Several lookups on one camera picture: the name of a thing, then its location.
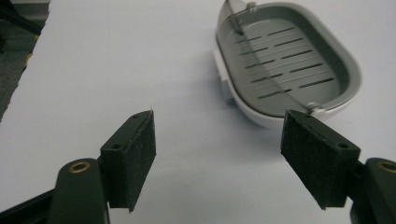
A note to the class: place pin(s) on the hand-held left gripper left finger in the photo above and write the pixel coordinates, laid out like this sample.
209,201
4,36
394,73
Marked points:
127,161

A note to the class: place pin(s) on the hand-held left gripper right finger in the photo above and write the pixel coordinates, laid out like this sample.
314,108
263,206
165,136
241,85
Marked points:
317,158

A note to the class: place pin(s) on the white soap box with grey tray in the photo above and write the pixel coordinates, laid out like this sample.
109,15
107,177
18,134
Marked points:
289,62

